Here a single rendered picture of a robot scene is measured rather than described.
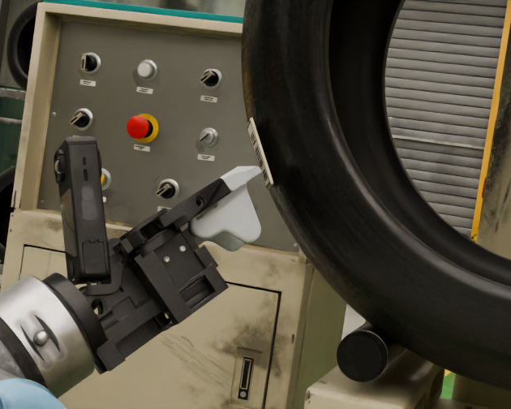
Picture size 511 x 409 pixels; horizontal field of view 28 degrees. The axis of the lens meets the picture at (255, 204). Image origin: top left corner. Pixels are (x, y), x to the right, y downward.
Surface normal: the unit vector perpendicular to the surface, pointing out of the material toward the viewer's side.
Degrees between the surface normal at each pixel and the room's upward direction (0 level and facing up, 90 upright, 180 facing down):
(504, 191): 90
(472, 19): 90
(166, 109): 90
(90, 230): 73
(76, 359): 99
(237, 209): 69
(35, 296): 46
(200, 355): 90
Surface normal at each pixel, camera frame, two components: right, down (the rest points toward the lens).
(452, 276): -0.36, 0.18
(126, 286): 0.39, -0.24
